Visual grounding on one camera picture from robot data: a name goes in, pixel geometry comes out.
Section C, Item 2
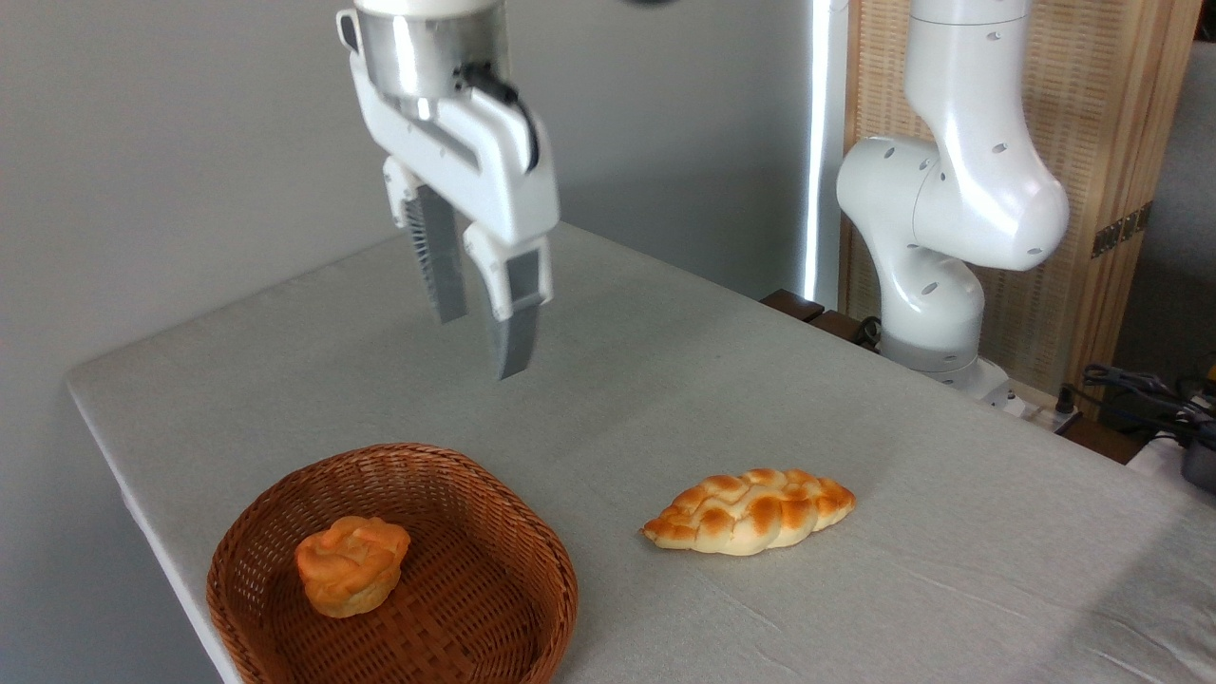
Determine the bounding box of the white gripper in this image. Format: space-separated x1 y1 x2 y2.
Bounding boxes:
336 9 561 382

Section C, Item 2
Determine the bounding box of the orange muffin-shaped bread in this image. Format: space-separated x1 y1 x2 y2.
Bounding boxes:
294 515 412 620

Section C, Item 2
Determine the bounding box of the brown wicker basket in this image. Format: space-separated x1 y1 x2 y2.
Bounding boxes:
205 442 580 684

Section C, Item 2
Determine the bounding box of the braided golden bread loaf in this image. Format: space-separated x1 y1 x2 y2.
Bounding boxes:
641 467 858 558

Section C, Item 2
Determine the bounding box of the grey tablecloth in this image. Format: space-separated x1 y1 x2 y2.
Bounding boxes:
64 220 1216 684

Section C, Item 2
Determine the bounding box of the dark brown wooden block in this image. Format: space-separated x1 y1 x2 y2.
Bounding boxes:
760 289 883 353

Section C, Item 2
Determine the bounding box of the white vertical light strip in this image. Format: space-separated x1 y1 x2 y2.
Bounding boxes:
801 0 849 309

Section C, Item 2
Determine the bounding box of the white power strip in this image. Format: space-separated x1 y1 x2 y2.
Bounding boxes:
988 385 1084 433

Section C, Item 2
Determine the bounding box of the wooden slatted folding screen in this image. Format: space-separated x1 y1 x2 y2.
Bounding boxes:
840 0 1205 421

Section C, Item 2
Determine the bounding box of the brass screen hinge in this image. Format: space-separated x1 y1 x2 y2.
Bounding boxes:
1090 200 1154 260

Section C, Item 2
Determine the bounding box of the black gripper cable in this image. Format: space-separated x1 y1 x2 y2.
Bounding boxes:
454 61 542 175

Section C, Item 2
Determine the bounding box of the black cable bundle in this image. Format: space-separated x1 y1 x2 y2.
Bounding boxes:
1056 363 1216 440

